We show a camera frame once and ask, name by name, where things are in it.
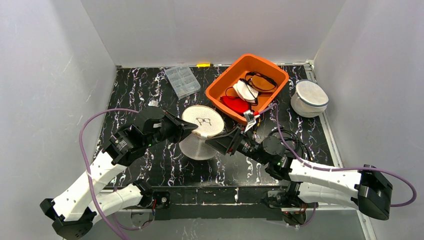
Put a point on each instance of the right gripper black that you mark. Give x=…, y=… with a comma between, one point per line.
x=230, y=143

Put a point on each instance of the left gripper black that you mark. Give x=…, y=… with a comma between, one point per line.
x=173, y=126

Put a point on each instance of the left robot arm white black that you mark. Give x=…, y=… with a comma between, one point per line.
x=80, y=206

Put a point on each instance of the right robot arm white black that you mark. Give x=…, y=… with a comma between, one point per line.
x=365, y=189

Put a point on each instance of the red bra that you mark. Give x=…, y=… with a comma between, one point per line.
x=237, y=104

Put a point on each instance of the white bra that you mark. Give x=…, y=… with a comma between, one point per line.
x=246, y=92

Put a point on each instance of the grey-trim mesh laundry bag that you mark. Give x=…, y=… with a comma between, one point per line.
x=309, y=99

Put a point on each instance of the black yellow screwdriver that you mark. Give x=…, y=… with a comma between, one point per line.
x=255, y=128

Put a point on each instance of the clear plastic compartment box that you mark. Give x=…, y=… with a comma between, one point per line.
x=182, y=80

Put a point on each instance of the orange plastic bin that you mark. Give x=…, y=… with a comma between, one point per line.
x=250, y=83

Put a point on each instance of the yellow marker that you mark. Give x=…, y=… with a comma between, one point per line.
x=204, y=65

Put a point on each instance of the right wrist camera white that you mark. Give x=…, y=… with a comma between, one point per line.
x=251, y=119

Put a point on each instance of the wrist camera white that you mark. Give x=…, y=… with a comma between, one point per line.
x=251, y=119
x=153, y=103

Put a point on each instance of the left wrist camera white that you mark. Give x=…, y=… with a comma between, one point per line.
x=153, y=103

